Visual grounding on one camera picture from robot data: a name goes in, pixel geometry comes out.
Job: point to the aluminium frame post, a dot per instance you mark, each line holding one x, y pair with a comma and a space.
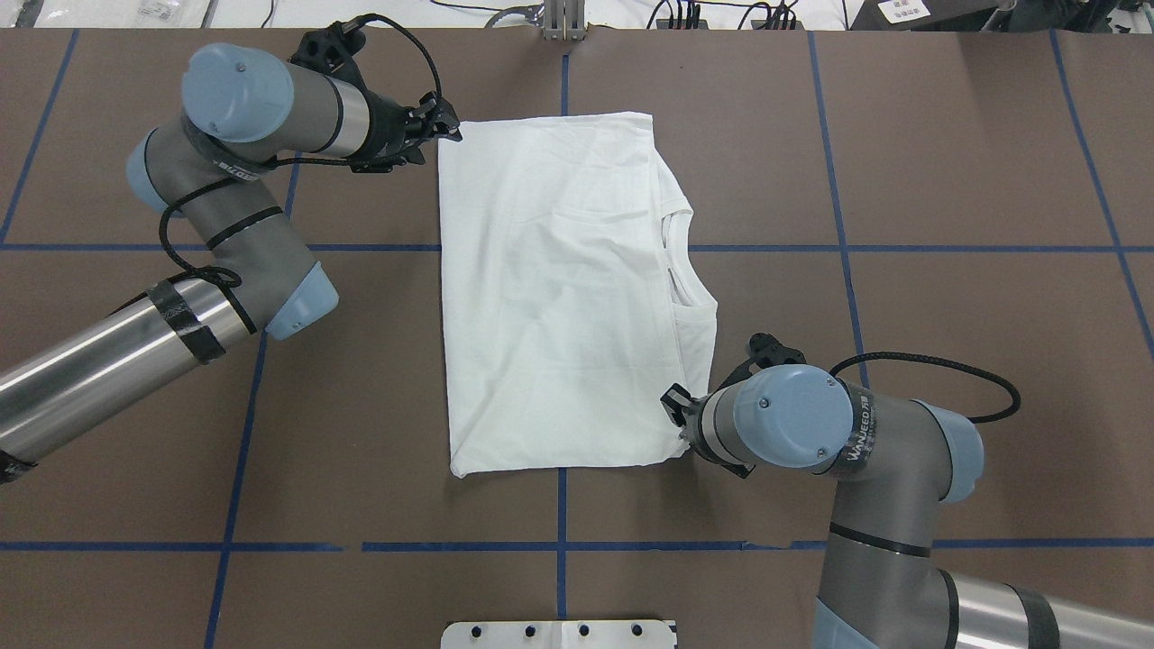
564, 20

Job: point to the lower red-black connector board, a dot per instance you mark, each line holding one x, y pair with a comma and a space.
779, 16

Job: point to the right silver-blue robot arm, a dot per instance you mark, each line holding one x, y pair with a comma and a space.
896, 462

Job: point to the white long-sleeve printed shirt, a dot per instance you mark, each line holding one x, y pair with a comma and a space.
570, 302

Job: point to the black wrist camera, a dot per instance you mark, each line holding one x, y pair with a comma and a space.
763, 351
331, 51

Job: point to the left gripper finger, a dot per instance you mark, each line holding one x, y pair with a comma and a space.
411, 155
440, 119

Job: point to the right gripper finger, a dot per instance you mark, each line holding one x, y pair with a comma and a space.
678, 404

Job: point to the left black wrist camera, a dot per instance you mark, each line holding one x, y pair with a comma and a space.
331, 51

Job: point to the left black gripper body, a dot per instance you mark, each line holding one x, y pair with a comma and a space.
386, 125

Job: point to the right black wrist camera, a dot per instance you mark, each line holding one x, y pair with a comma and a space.
763, 351

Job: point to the black box with white label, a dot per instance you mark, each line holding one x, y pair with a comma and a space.
927, 16

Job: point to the upper red-black connector board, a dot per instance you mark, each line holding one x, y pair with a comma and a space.
678, 16

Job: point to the red-black connector board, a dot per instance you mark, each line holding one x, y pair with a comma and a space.
779, 16
678, 16

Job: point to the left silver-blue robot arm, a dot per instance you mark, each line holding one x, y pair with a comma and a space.
240, 267

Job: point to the white pillar with base plate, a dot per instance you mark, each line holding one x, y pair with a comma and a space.
604, 633

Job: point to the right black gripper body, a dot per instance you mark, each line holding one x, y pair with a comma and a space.
692, 420

